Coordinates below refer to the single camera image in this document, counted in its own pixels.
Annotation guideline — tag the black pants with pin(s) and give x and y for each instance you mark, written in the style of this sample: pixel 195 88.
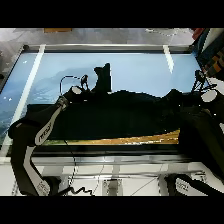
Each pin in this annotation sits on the black pants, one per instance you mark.
pixel 116 113

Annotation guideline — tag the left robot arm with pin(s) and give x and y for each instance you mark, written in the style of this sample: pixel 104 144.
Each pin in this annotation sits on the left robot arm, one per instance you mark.
pixel 40 130

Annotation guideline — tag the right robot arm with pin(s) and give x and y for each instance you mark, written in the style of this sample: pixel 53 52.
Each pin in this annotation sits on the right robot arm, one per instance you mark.
pixel 213 100

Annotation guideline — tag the heap of clothes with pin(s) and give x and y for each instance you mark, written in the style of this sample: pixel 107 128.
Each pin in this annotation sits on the heap of clothes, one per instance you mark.
pixel 213 56

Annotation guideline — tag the dark brown garment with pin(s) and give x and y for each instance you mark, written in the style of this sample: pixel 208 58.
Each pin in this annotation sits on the dark brown garment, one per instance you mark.
pixel 200 140

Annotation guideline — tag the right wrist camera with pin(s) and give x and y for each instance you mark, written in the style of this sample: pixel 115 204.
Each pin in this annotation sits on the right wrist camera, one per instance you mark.
pixel 199 81

